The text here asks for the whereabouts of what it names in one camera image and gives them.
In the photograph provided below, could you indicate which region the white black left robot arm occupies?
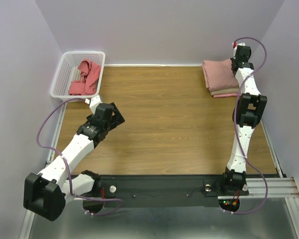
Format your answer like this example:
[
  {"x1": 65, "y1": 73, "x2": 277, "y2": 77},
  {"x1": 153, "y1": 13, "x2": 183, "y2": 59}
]
[{"x1": 23, "y1": 100, "x2": 125, "y2": 221}]

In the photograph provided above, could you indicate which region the white round knob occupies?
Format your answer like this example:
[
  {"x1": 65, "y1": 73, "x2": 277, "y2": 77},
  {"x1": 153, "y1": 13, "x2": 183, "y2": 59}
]
[{"x1": 109, "y1": 185, "x2": 117, "y2": 193}]

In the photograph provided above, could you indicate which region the folded pink t shirt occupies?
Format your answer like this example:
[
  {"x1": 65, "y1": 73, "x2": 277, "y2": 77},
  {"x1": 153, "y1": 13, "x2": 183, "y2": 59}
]
[{"x1": 213, "y1": 93, "x2": 238, "y2": 98}]

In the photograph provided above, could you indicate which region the circuit board with leds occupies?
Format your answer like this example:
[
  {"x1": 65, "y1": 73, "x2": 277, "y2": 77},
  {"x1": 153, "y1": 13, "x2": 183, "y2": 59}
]
[{"x1": 218, "y1": 199, "x2": 240, "y2": 212}]

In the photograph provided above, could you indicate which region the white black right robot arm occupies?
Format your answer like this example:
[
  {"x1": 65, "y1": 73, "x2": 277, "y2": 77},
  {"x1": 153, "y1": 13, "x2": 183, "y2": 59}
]
[{"x1": 219, "y1": 56, "x2": 267, "y2": 194}]

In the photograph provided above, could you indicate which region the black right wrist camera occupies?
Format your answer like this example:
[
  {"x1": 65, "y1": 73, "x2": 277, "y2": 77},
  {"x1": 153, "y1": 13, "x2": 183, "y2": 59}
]
[{"x1": 233, "y1": 42, "x2": 252, "y2": 62}]

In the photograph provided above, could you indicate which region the white plastic basket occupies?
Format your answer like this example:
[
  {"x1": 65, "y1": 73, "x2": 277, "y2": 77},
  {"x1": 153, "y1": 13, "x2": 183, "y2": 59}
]
[{"x1": 50, "y1": 50, "x2": 106, "y2": 101}]

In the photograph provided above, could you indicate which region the crumpled red t shirt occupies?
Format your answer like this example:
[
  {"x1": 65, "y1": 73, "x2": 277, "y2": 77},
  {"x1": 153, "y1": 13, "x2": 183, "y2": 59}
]
[{"x1": 68, "y1": 59, "x2": 101, "y2": 96}]

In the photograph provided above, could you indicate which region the folded beige t shirt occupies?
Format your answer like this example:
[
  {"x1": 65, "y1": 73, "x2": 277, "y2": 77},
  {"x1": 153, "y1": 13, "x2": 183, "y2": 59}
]
[{"x1": 210, "y1": 88, "x2": 239, "y2": 96}]

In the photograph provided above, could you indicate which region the pink printed t shirt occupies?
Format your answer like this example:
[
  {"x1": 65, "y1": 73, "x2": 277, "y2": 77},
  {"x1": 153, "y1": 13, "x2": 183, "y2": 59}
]
[{"x1": 201, "y1": 59, "x2": 239, "y2": 92}]

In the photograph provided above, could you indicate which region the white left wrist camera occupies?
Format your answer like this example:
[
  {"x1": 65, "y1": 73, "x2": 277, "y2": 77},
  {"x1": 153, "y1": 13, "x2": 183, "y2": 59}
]
[{"x1": 84, "y1": 95, "x2": 102, "y2": 114}]

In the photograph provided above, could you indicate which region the aluminium frame rail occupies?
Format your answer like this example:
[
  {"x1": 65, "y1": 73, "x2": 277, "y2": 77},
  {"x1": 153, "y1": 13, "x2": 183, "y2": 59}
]
[{"x1": 17, "y1": 102, "x2": 299, "y2": 239}]

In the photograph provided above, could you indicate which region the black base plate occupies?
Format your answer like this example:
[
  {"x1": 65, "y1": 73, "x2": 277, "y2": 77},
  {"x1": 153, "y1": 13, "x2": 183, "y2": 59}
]
[{"x1": 71, "y1": 174, "x2": 250, "y2": 216}]

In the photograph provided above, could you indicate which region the silver round knob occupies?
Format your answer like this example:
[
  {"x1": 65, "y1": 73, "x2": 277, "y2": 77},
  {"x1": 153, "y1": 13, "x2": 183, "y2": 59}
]
[{"x1": 204, "y1": 184, "x2": 212, "y2": 193}]

